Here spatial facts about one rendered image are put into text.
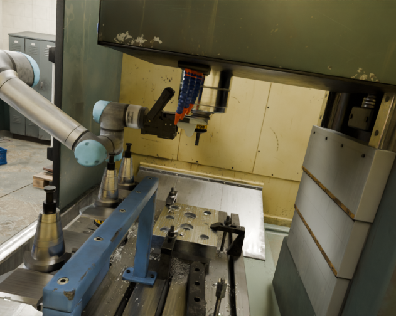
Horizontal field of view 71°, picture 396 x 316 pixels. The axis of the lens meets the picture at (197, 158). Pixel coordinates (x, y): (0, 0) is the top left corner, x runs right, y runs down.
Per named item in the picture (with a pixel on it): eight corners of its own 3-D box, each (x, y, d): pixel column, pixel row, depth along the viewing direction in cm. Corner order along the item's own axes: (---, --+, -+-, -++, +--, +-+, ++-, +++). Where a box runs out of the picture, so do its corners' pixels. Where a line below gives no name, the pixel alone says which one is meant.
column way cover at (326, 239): (317, 331, 76) (374, 149, 63) (282, 240, 122) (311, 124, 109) (335, 334, 76) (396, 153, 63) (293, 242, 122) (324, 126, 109)
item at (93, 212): (74, 217, 55) (74, 213, 55) (86, 205, 60) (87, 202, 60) (108, 223, 55) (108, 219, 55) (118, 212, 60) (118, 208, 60)
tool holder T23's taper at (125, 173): (132, 185, 71) (135, 160, 70) (115, 183, 71) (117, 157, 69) (135, 179, 76) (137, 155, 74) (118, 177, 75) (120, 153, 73)
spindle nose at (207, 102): (232, 116, 82) (240, 74, 79) (178, 108, 80) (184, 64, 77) (220, 110, 98) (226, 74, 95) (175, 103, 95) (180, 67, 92)
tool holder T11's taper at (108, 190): (112, 202, 60) (114, 173, 58) (93, 197, 61) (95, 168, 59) (122, 195, 64) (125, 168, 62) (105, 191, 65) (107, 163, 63)
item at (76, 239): (38, 247, 45) (38, 242, 44) (57, 231, 50) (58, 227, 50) (80, 255, 44) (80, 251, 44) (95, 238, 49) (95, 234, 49)
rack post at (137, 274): (120, 279, 84) (130, 188, 77) (127, 268, 89) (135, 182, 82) (153, 286, 83) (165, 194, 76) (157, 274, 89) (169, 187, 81)
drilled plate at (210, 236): (148, 246, 95) (149, 234, 94) (165, 211, 124) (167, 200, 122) (214, 259, 94) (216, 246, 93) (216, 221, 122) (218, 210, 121)
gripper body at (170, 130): (178, 136, 95) (144, 131, 96) (181, 111, 93) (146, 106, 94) (174, 140, 88) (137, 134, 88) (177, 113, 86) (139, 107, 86)
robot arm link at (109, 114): (101, 123, 97) (102, 98, 95) (132, 128, 96) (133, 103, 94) (90, 126, 89) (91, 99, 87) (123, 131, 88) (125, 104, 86)
